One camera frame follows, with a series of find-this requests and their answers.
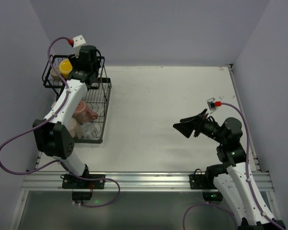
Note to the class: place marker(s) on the pink speckled mug in rack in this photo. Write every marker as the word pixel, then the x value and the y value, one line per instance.
pixel 83 113

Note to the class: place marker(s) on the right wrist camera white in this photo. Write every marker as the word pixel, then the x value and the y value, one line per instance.
pixel 211 105

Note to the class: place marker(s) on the clear glass cup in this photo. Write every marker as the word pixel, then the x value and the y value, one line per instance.
pixel 89 131

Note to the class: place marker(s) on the yellow mug black handle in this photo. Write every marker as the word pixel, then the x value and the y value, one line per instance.
pixel 65 68

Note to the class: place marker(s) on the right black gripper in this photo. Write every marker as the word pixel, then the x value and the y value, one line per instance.
pixel 199 126

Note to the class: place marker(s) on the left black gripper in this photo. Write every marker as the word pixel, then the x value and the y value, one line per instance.
pixel 91 78

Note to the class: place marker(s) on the beige speckled ceramic cup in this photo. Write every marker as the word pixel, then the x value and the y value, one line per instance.
pixel 54 74

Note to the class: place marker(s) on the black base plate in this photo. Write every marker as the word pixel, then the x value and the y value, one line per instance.
pixel 71 182
pixel 198 180

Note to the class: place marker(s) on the black wire dish rack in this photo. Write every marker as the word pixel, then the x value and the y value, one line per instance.
pixel 97 98

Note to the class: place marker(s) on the aluminium mounting rail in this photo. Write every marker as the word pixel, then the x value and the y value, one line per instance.
pixel 128 181

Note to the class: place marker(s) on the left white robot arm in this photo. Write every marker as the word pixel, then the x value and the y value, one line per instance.
pixel 53 137

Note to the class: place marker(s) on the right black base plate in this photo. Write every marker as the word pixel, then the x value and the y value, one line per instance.
pixel 198 180

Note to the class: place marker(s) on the translucent pink plastic cup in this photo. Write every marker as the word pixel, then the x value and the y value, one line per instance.
pixel 72 127

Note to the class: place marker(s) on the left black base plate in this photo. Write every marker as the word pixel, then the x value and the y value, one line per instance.
pixel 71 182

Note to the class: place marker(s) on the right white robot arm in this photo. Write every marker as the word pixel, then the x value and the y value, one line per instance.
pixel 232 177

